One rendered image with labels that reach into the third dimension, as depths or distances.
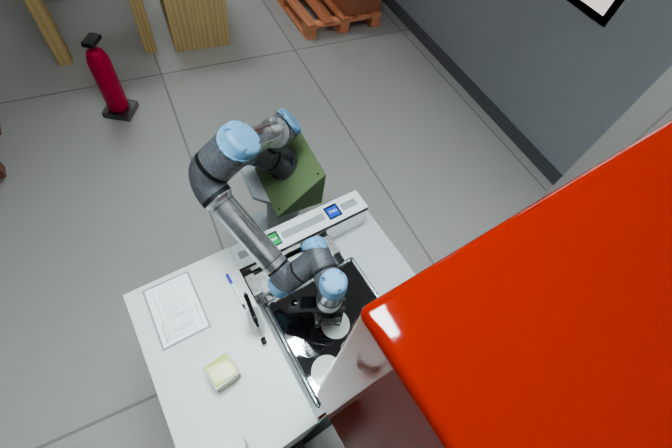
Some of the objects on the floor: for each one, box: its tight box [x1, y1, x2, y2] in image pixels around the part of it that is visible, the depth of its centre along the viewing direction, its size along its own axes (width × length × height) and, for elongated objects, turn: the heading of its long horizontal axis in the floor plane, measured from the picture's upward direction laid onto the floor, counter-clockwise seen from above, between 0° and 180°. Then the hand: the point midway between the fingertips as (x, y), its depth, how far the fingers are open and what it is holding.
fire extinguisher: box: [81, 32, 139, 122], centre depth 267 cm, size 26×26×61 cm
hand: (316, 320), depth 130 cm, fingers closed
